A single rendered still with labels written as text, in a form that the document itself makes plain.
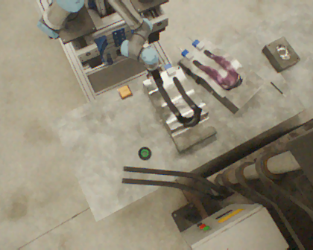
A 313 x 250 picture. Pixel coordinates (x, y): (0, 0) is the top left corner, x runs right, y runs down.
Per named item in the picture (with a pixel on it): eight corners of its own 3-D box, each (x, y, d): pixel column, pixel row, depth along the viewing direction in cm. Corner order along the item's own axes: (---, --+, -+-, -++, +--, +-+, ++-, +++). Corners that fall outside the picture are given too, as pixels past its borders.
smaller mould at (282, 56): (261, 50, 188) (265, 45, 181) (279, 42, 190) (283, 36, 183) (277, 73, 183) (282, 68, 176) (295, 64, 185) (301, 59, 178)
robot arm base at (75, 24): (57, 17, 166) (51, 6, 156) (80, 8, 168) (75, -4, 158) (65, 36, 162) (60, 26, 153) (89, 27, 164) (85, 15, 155)
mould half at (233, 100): (178, 65, 184) (179, 56, 174) (204, 42, 189) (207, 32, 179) (234, 114, 175) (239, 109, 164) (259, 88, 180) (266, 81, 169)
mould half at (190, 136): (143, 87, 179) (142, 78, 166) (177, 71, 183) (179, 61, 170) (179, 152, 167) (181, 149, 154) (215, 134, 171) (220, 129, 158)
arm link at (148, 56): (144, 43, 132) (159, 50, 131) (146, 51, 143) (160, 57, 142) (137, 57, 131) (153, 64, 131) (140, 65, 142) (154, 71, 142)
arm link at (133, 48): (129, 39, 144) (147, 47, 143) (120, 56, 141) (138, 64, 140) (128, 30, 136) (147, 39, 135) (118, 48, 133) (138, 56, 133)
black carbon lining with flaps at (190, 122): (155, 86, 172) (155, 80, 163) (177, 76, 174) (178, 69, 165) (182, 133, 164) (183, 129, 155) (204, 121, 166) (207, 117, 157)
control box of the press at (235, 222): (166, 216, 233) (185, 238, 92) (197, 199, 237) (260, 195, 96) (178, 239, 228) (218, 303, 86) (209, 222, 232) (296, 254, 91)
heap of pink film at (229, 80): (195, 68, 177) (197, 62, 169) (214, 52, 181) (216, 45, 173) (225, 94, 172) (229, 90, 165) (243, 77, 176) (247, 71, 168)
